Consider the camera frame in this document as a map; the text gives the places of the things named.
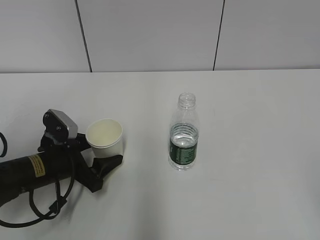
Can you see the clear water bottle green label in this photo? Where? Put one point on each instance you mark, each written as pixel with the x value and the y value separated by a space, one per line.
pixel 184 133

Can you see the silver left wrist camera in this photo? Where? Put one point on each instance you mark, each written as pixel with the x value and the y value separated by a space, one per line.
pixel 59 127

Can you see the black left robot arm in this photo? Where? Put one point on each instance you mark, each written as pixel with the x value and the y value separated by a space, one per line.
pixel 22 175

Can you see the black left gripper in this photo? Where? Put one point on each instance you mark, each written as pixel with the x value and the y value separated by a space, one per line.
pixel 64 161

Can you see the white paper cup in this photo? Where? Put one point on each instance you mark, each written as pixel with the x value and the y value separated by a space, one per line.
pixel 105 137

